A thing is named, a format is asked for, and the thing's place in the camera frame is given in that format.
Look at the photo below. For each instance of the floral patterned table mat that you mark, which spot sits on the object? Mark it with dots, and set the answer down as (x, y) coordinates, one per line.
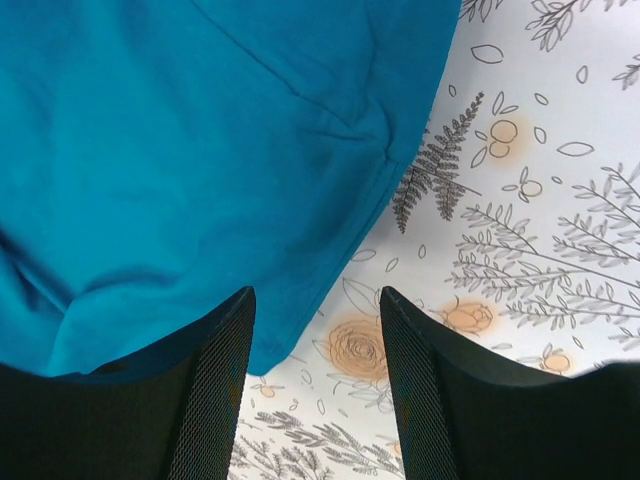
(517, 226)

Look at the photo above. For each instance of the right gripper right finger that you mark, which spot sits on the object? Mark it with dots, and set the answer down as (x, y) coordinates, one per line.
(465, 412)

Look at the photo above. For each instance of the blue t shirt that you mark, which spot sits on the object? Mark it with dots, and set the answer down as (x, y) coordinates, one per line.
(156, 156)

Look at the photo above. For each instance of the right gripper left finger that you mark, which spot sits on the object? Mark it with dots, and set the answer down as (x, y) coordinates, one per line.
(167, 411)

